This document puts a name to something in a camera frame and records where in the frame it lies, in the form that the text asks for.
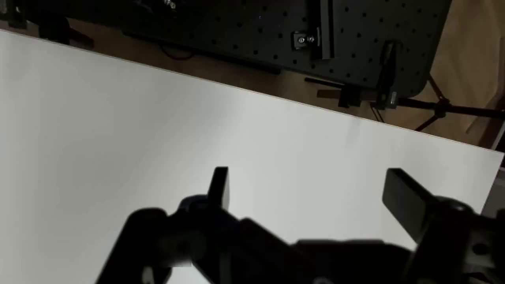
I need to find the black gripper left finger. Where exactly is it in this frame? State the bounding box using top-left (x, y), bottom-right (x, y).
top-left (94, 166), bottom-right (290, 284)

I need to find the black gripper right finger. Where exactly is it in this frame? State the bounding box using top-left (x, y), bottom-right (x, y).
top-left (380, 166), bottom-right (505, 284)

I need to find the white table cover sheet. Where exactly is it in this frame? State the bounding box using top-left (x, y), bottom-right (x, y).
top-left (0, 28), bottom-right (505, 284)

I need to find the black tripod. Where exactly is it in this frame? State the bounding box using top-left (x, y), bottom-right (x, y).
top-left (367, 72), bottom-right (505, 134)

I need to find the black perforated breadboard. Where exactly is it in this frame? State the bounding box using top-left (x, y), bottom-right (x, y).
top-left (0, 0), bottom-right (452, 99)

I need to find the black clamp post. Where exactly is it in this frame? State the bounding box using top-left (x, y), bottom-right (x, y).
top-left (373, 39), bottom-right (403, 110)

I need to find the small metal bracket with screw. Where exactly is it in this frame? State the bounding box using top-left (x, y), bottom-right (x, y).
top-left (290, 30), bottom-right (320, 52)

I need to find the black rail on breadboard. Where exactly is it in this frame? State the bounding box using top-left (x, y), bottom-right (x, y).
top-left (305, 0), bottom-right (334, 61)

